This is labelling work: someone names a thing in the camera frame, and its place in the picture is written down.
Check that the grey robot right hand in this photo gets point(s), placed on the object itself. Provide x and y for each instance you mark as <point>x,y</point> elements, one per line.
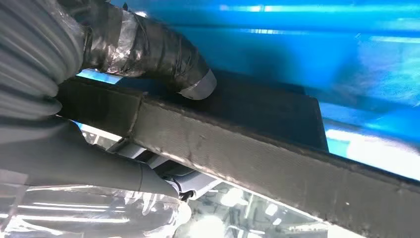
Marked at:
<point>65,157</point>

